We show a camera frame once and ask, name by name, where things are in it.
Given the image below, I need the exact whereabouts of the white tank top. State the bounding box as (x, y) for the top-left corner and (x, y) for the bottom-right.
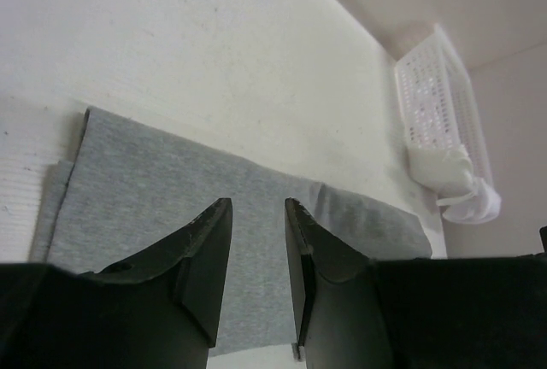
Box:
(408, 145), (502, 225)

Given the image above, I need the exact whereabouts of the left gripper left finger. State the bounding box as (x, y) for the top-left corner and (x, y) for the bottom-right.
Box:
(1, 198), (232, 368)

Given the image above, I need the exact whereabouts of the grey tank top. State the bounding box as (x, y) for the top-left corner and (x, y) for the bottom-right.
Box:
(29, 107), (432, 355)

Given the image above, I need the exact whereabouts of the white plastic basket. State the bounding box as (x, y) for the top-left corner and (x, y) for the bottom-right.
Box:
(395, 24), (494, 187)

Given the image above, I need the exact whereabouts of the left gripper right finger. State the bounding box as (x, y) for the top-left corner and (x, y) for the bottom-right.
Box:
(285, 198), (546, 368)

